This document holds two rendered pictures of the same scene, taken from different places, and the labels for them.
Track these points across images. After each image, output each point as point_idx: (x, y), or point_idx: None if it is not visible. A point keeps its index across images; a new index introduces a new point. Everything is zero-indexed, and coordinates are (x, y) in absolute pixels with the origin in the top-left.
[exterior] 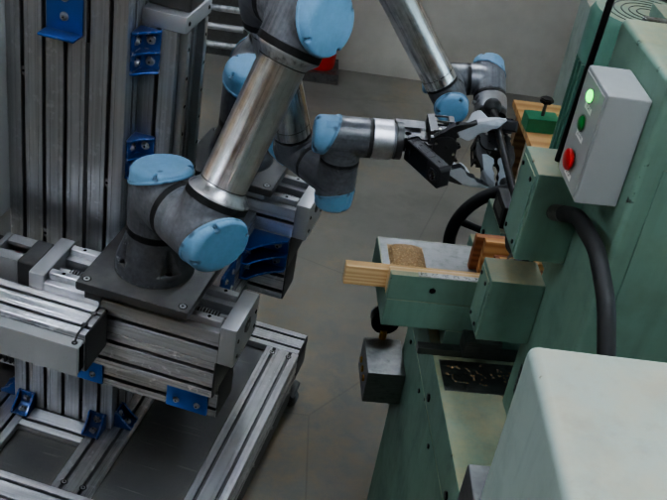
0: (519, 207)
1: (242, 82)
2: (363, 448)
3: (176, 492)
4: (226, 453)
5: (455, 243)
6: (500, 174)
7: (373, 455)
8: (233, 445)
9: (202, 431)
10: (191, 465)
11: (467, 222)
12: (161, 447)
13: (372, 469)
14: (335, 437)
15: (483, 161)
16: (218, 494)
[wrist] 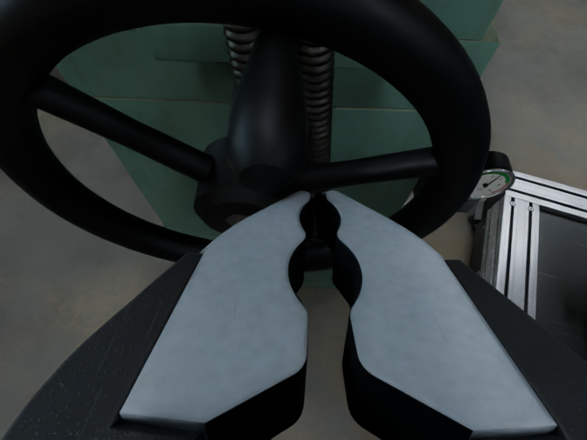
0: None
1: None
2: (341, 419)
3: (545, 246)
4: (519, 286)
5: (412, 199)
6: (280, 235)
7: (331, 408)
8: (515, 298)
9: (550, 328)
10: (544, 278)
11: (415, 149)
12: (582, 300)
13: (334, 385)
14: (373, 436)
15: (477, 325)
16: (507, 244)
